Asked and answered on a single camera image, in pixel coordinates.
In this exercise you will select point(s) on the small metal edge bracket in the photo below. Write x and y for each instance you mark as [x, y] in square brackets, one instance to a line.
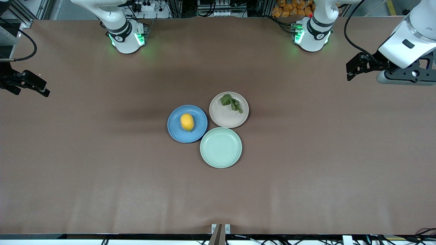
[227, 228]

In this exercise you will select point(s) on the grey metal side box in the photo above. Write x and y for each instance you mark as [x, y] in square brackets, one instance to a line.
[6, 41]

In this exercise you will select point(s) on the blue plate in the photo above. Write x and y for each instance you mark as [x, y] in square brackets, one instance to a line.
[197, 131]

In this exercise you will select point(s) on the pale green plate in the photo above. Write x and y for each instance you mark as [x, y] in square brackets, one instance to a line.
[221, 147]

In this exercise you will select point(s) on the white power strip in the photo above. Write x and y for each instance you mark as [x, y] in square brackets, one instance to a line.
[146, 6]

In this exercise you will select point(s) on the yellow lemon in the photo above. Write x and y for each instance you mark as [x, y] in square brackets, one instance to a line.
[187, 122]

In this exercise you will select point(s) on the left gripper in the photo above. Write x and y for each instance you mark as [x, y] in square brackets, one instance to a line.
[373, 63]

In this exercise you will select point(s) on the grey mount bar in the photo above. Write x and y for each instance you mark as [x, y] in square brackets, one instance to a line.
[216, 236]

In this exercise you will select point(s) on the aluminium frame profile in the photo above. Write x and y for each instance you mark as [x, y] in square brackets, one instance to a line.
[27, 12]

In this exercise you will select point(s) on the orange bagged items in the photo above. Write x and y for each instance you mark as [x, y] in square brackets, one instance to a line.
[291, 8]

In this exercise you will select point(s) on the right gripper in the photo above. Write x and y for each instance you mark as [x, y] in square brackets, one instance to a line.
[7, 79]

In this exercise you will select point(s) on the brown table cover sheet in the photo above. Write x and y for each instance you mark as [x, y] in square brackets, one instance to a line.
[218, 197]

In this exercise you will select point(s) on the green lettuce leaf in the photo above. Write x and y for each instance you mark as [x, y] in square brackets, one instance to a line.
[230, 101]

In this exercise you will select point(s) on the beige pink plate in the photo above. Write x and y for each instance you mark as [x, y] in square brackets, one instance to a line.
[231, 119]

